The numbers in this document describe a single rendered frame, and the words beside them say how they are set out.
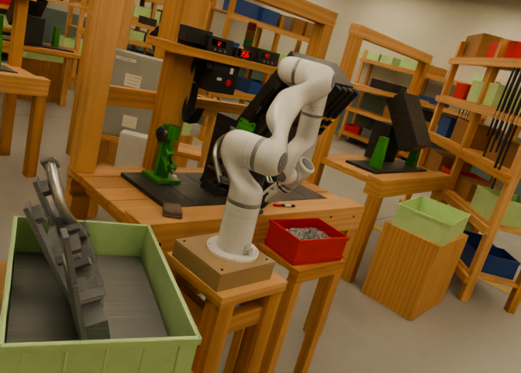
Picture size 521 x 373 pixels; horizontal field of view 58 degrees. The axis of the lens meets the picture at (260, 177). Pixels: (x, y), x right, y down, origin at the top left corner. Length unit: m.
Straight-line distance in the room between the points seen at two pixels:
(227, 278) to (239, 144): 0.43
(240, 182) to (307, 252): 0.58
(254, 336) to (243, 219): 0.47
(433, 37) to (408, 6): 1.00
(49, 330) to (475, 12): 10.95
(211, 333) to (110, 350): 0.57
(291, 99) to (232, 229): 0.49
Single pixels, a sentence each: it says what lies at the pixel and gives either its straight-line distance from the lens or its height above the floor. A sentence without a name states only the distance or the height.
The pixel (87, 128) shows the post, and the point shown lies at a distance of 2.25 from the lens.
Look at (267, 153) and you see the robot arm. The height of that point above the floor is 1.31.
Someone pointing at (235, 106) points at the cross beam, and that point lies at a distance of 2.80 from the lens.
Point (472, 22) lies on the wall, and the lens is 11.54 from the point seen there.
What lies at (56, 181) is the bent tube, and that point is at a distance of 1.40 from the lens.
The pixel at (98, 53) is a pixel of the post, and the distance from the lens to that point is 2.19.
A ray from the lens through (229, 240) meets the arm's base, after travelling 1.64.
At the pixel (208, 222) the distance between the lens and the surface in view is 1.98.
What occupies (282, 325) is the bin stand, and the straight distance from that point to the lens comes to 2.12.
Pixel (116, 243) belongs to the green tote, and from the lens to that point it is 1.66.
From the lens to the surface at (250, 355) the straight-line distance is 1.87.
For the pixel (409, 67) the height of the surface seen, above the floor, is 2.06.
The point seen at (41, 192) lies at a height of 1.11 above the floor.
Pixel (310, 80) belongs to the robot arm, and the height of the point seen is 1.56.
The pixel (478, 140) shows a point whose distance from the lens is 5.51.
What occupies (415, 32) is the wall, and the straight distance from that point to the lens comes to 11.95.
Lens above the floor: 1.62
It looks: 15 degrees down
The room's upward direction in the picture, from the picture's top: 15 degrees clockwise
